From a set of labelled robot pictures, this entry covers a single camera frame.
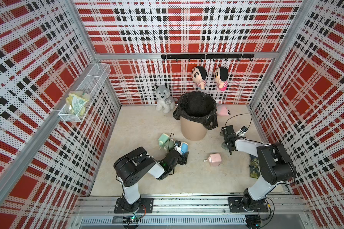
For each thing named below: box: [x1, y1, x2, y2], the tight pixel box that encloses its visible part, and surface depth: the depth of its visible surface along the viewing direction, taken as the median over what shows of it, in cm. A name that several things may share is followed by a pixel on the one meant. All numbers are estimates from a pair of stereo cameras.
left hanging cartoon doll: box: [191, 66, 207, 91], surface depth 95 cm
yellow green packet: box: [64, 90, 90, 116], surface depth 65 cm
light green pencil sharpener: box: [158, 133, 170, 148], surface depth 94 cm
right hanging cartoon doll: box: [214, 66, 229, 91], surface depth 96 cm
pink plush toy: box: [217, 104, 229, 116], surface depth 112 cm
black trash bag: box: [172, 91, 218, 131], surface depth 91 cm
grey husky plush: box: [154, 83, 176, 114], surface depth 110 cm
